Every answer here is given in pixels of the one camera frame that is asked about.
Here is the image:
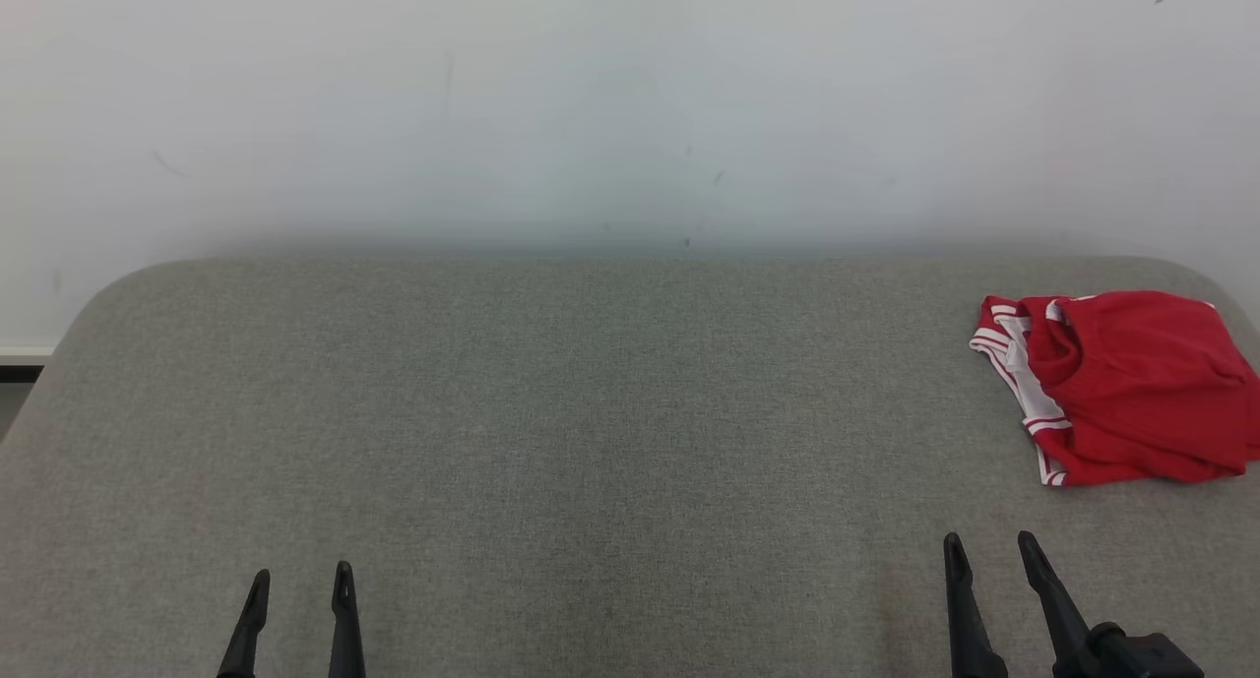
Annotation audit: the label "white black skirting board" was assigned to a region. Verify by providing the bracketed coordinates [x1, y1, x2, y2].
[0, 345, 56, 383]

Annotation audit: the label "red white basketball shorts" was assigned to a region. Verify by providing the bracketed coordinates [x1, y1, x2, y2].
[1024, 290, 1260, 484]

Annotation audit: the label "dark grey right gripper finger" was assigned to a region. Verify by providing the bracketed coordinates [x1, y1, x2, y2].
[1017, 530, 1097, 678]
[942, 532, 1011, 678]

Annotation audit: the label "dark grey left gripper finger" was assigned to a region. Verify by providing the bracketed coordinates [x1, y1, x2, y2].
[216, 569, 273, 678]
[328, 561, 368, 678]

